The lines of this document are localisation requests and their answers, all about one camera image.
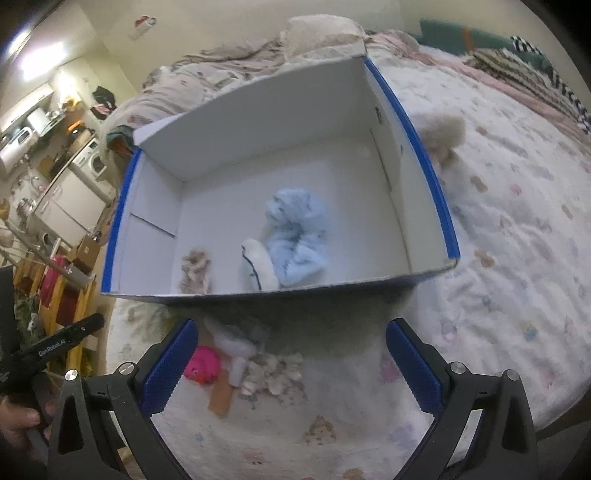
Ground green padded headboard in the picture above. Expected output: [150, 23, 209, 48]
[419, 18, 555, 70]

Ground white rolled sock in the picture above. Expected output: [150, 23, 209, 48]
[239, 239, 280, 291]

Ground white water heater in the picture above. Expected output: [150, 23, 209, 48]
[0, 130, 32, 175]

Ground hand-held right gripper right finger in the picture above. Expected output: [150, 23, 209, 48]
[386, 318, 540, 480]

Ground yellow wooden rack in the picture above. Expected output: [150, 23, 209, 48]
[13, 256, 99, 370]

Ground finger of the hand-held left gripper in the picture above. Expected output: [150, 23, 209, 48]
[9, 313, 106, 371]

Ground person's left hand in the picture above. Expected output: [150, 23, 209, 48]
[0, 394, 51, 459]

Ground pink blanket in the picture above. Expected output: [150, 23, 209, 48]
[365, 30, 591, 141]

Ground cardboard box on floor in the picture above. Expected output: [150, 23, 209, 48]
[74, 235, 100, 271]

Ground brown crochet blanket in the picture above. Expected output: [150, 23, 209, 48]
[466, 46, 583, 126]

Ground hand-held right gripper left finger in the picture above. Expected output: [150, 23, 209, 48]
[46, 318, 199, 480]

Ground white kitchen cabinet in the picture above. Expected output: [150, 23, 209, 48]
[32, 166, 116, 250]

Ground cream plush toy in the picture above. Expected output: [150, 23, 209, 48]
[418, 113, 467, 165]

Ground cream textured pillow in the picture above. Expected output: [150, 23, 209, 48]
[281, 15, 368, 64]

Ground clear plastic bag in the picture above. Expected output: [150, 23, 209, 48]
[205, 318, 271, 359]

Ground white cardboard box blue rim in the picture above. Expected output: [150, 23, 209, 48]
[100, 55, 461, 306]

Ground small brown fuzzy scrunchie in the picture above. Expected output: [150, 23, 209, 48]
[179, 249, 212, 294]

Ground pink round plush ball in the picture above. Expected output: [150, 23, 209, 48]
[184, 346, 221, 385]

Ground dark hanging clothes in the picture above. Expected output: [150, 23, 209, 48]
[91, 86, 117, 119]

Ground beige printed quilt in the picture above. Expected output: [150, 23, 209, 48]
[104, 32, 296, 145]

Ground white washing machine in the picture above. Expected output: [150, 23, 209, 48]
[69, 138, 110, 181]

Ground cream ruffled scrunchie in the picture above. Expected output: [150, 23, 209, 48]
[240, 353, 308, 408]

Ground brown cardboard tag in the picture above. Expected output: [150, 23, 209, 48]
[208, 369, 234, 418]

